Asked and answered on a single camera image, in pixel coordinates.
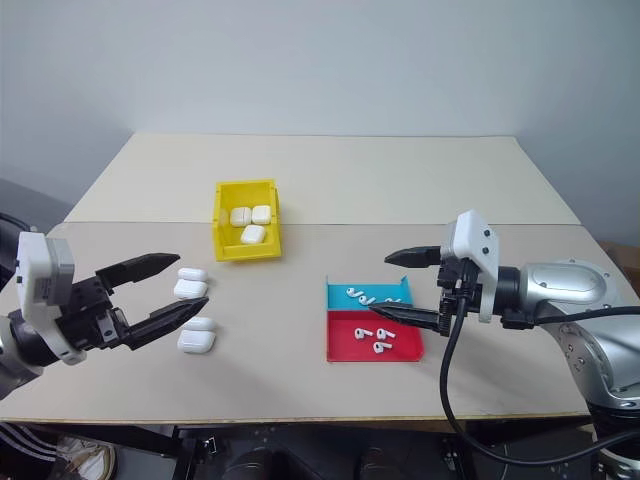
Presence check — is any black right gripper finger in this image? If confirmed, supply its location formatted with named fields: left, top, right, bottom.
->
left=383, top=244, right=444, bottom=270
left=369, top=302, right=445, bottom=335

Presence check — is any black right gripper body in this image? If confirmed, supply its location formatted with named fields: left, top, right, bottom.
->
left=434, top=247, right=484, bottom=336

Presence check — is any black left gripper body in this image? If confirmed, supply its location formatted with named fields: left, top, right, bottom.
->
left=54, top=272, right=133, bottom=352

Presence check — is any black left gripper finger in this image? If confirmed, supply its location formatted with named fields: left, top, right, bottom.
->
left=125, top=296, right=210, bottom=351
left=94, top=252, right=182, bottom=297

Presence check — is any yellow plastic bin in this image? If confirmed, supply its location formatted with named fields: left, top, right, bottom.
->
left=214, top=177, right=284, bottom=263

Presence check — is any red tray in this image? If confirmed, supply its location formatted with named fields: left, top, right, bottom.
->
left=325, top=273, right=427, bottom=363

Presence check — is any beige sneaker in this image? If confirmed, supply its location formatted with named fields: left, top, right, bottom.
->
left=57, top=433, right=120, bottom=480

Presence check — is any black white striped shoe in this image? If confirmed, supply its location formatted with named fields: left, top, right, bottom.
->
left=0, top=422, right=57, bottom=480

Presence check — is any dark rounded shape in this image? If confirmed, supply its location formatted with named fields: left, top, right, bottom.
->
left=356, top=446, right=400, bottom=480
left=233, top=447, right=284, bottom=480

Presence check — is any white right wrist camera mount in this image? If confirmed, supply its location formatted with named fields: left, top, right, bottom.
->
left=439, top=209, right=502, bottom=324

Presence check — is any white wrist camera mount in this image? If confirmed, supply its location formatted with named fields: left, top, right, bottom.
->
left=439, top=209, right=502, bottom=324
left=14, top=230, right=86, bottom=366

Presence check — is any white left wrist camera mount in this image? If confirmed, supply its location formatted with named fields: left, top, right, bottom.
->
left=14, top=230, right=86, bottom=366

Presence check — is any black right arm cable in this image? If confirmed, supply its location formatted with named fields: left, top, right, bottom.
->
left=438, top=279, right=640, bottom=464

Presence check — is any black table frame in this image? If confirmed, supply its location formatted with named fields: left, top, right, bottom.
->
left=93, top=423, right=222, bottom=480

